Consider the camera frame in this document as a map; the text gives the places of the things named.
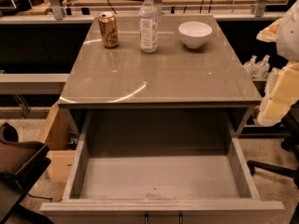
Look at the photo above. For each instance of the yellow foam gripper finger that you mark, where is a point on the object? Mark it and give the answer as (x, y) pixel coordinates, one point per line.
(270, 33)
(281, 92)

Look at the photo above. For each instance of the clear plastic water bottle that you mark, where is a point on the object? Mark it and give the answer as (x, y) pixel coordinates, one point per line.
(148, 26)

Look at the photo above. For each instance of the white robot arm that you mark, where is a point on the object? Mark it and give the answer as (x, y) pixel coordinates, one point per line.
(288, 35)

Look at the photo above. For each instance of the small clear pump bottle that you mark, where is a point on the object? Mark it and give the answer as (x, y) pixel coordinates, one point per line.
(261, 68)
(249, 65)

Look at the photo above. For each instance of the grey cabinet with glossy top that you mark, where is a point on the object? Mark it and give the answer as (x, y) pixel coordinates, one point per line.
(172, 76)

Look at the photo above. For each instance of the open grey top drawer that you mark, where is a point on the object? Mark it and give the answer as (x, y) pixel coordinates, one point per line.
(159, 166)

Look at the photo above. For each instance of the white ceramic bowl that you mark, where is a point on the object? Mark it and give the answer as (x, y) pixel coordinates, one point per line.
(194, 34)

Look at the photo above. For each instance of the gold soda can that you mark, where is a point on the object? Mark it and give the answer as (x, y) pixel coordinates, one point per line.
(109, 30)

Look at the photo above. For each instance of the cardboard box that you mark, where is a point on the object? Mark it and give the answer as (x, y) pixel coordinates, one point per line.
(55, 133)

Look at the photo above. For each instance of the dark brown office chair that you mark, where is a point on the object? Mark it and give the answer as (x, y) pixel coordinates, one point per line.
(21, 164)

